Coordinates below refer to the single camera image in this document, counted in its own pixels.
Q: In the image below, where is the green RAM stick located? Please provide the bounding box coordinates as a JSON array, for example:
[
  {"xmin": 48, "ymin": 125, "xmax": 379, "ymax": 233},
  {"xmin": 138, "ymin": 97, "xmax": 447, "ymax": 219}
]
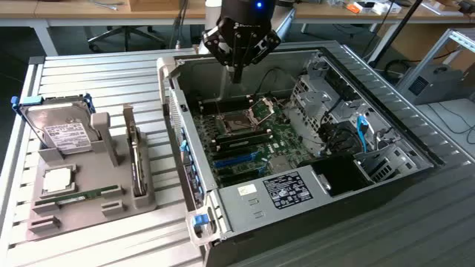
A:
[{"xmin": 35, "ymin": 184, "xmax": 120, "ymax": 204}]

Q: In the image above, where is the white small box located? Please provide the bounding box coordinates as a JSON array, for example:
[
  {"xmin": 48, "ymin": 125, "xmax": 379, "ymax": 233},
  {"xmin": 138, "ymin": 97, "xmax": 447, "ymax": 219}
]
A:
[{"xmin": 371, "ymin": 4, "xmax": 403, "ymax": 15}]

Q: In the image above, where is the silver drive cage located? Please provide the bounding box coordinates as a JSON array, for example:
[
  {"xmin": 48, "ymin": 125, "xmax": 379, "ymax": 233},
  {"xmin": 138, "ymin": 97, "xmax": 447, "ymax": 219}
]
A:
[{"xmin": 290, "ymin": 73, "xmax": 374, "ymax": 145}]

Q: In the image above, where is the cardboard box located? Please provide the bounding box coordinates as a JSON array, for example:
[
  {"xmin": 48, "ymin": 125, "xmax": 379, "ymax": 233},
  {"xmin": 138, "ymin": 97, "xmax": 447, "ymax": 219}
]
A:
[{"xmin": 128, "ymin": 0, "xmax": 187, "ymax": 12}]

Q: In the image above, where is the grey parts rack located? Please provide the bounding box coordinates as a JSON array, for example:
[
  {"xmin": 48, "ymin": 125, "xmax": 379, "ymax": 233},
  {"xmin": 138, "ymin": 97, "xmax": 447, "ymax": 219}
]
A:
[{"xmin": 24, "ymin": 111, "xmax": 156, "ymax": 241}]

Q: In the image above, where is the aluminium profile frame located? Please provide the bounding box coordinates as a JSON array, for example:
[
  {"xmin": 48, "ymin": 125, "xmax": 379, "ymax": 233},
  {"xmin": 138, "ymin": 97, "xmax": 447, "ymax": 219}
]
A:
[{"xmin": 395, "ymin": 27, "xmax": 475, "ymax": 92}]

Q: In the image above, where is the grey power supply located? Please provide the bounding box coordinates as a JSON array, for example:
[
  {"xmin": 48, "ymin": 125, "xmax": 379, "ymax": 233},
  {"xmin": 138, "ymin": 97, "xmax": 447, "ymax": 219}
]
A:
[{"xmin": 217, "ymin": 165, "xmax": 330, "ymax": 233}]

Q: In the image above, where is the blue disk caddy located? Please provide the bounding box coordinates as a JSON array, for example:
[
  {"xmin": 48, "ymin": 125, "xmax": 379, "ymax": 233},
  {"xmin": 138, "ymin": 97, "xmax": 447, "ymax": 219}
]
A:
[{"xmin": 11, "ymin": 93, "xmax": 95, "ymax": 149}]

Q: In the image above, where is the CPU socket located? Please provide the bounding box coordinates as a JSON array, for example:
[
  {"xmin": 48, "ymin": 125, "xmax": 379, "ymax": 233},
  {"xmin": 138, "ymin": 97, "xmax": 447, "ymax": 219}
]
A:
[{"xmin": 219, "ymin": 112, "xmax": 254, "ymax": 135}]

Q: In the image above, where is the office chair base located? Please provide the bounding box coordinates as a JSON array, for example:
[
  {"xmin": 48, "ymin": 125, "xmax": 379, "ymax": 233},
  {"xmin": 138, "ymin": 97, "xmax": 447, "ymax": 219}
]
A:
[{"xmin": 87, "ymin": 24, "xmax": 168, "ymax": 53}]

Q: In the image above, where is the green motherboard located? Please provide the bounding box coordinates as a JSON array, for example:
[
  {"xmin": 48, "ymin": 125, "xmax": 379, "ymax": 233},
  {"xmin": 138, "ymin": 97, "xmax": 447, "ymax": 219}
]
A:
[{"xmin": 192, "ymin": 93, "xmax": 315, "ymax": 187}]

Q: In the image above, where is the wooden desk with small items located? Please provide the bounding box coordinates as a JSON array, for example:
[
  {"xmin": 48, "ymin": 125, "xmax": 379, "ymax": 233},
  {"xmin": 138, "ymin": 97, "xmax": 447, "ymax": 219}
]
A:
[{"xmin": 293, "ymin": 0, "xmax": 475, "ymax": 61}]

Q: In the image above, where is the grey equipment box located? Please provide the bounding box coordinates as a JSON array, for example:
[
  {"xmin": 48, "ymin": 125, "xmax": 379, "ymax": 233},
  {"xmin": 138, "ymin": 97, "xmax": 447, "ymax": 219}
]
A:
[{"xmin": 406, "ymin": 64, "xmax": 466, "ymax": 106}]

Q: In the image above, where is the metal socket cover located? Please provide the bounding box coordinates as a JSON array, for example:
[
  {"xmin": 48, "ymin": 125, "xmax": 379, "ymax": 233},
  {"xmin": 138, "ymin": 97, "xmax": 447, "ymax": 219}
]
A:
[{"xmin": 250, "ymin": 96, "xmax": 277, "ymax": 118}]

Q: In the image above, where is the grey chipset heatsink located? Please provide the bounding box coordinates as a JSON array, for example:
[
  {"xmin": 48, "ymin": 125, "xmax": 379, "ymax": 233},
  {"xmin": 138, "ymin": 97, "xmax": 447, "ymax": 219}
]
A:
[{"xmin": 269, "ymin": 154, "xmax": 298, "ymax": 171}]

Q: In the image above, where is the graphics card with metal bracket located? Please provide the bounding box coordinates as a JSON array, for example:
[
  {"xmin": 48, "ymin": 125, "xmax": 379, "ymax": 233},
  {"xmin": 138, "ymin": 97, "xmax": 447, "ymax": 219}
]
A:
[{"xmin": 122, "ymin": 102, "xmax": 150, "ymax": 197}]

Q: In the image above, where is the open black PC case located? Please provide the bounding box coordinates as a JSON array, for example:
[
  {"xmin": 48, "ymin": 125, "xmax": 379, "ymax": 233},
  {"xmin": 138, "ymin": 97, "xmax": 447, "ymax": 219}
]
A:
[{"xmin": 155, "ymin": 46, "xmax": 446, "ymax": 267}]

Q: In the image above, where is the silver disk bay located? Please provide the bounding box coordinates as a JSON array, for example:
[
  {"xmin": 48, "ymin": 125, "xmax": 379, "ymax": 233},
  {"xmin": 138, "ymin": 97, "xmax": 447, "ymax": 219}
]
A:
[{"xmin": 353, "ymin": 140, "xmax": 435, "ymax": 184}]

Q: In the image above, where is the wooden desk with white frame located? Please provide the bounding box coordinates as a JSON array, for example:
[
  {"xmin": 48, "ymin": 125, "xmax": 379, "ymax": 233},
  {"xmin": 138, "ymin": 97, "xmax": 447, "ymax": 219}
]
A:
[{"xmin": 0, "ymin": 0, "xmax": 207, "ymax": 56}]

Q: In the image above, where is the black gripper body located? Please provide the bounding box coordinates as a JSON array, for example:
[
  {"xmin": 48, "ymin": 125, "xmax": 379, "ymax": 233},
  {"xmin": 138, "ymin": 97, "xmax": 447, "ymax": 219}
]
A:
[{"xmin": 217, "ymin": 0, "xmax": 278, "ymax": 67}]

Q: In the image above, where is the silver hard disk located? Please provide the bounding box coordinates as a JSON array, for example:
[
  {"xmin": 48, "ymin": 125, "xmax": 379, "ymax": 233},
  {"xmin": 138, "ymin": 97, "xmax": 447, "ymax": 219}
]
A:
[{"xmin": 24, "ymin": 101, "xmax": 95, "ymax": 155}]

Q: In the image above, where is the black slanted pole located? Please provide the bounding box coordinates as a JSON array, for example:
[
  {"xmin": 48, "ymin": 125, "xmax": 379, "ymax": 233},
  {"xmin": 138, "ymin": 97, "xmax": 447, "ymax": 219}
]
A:
[{"xmin": 366, "ymin": 0, "xmax": 425, "ymax": 67}]

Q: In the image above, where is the black wire bundle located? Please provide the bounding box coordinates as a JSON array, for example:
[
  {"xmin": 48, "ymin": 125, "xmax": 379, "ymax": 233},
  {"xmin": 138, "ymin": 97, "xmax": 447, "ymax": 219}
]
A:
[{"xmin": 318, "ymin": 122, "xmax": 363, "ymax": 156}]

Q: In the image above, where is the blue wire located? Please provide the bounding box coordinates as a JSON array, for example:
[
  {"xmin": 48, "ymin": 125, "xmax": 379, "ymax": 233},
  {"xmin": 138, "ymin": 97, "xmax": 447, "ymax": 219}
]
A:
[{"xmin": 355, "ymin": 113, "xmax": 371, "ymax": 154}]

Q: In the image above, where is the blue case latch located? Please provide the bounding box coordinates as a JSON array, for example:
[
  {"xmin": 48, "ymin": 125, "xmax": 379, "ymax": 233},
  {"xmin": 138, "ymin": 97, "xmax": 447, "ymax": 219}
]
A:
[{"xmin": 192, "ymin": 213, "xmax": 210, "ymax": 231}]

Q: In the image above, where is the silver tool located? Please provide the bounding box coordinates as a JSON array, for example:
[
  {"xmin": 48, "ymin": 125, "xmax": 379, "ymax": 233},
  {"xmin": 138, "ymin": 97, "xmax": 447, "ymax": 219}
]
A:
[{"xmin": 92, "ymin": 1, "xmax": 127, "ymax": 11}]

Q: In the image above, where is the grey hanging cable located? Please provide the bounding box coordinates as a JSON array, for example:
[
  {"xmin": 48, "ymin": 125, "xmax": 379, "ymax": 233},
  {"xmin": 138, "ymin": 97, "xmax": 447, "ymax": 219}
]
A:
[{"xmin": 174, "ymin": 0, "xmax": 191, "ymax": 50}]

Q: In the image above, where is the black expansion slot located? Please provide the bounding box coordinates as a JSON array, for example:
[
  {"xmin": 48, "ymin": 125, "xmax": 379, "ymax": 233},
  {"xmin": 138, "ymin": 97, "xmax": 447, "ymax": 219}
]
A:
[{"xmin": 217, "ymin": 168, "xmax": 262, "ymax": 181}]

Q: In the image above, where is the silver CPU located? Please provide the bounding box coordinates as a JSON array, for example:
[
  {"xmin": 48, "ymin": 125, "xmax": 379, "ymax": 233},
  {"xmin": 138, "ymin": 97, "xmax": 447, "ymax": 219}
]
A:
[{"xmin": 42, "ymin": 167, "xmax": 75, "ymax": 193}]

